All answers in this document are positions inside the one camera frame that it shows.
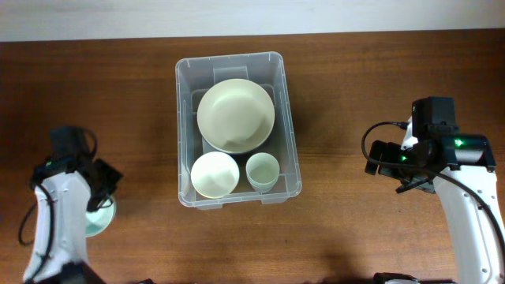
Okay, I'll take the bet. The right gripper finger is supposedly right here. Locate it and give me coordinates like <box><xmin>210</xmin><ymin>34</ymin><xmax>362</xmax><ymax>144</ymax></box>
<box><xmin>365</xmin><ymin>140</ymin><xmax>386</xmax><ymax>175</ymax></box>
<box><xmin>395</xmin><ymin>178</ymin><xmax>432</xmax><ymax>193</ymax></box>

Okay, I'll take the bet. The mint green cup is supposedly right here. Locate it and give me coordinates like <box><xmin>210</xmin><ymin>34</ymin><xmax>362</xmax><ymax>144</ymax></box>
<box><xmin>85</xmin><ymin>196</ymin><xmax>117</xmax><ymax>237</ymax></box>
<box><xmin>248</xmin><ymin>178</ymin><xmax>278</xmax><ymax>194</ymax></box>

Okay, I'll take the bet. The cream white cup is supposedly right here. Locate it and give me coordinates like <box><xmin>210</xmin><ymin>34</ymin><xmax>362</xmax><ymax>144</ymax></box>
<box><xmin>190</xmin><ymin>151</ymin><xmax>240</xmax><ymax>192</ymax></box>

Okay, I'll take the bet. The light grey cup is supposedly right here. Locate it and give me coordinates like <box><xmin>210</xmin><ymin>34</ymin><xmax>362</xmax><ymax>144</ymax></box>
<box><xmin>245</xmin><ymin>152</ymin><xmax>280</xmax><ymax>183</ymax></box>

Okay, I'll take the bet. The dark blue bowl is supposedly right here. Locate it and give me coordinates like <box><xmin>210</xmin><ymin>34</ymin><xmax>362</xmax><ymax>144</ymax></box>
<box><xmin>202</xmin><ymin>131</ymin><xmax>273</xmax><ymax>155</ymax></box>

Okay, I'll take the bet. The beige bowl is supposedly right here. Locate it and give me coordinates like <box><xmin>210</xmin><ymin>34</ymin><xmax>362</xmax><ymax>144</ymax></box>
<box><xmin>196</xmin><ymin>79</ymin><xmax>275</xmax><ymax>145</ymax></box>

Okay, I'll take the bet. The yellow cup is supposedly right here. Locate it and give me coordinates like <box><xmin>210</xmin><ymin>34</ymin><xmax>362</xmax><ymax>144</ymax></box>
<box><xmin>196</xmin><ymin>190</ymin><xmax>233</xmax><ymax>199</ymax></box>

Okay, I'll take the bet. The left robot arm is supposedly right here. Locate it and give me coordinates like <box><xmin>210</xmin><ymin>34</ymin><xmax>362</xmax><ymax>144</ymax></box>
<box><xmin>23</xmin><ymin>156</ymin><xmax>123</xmax><ymax>283</ymax></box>

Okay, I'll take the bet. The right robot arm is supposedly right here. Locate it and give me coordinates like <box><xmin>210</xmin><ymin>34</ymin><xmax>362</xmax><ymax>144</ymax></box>
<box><xmin>361</xmin><ymin>133</ymin><xmax>504</xmax><ymax>283</ymax></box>

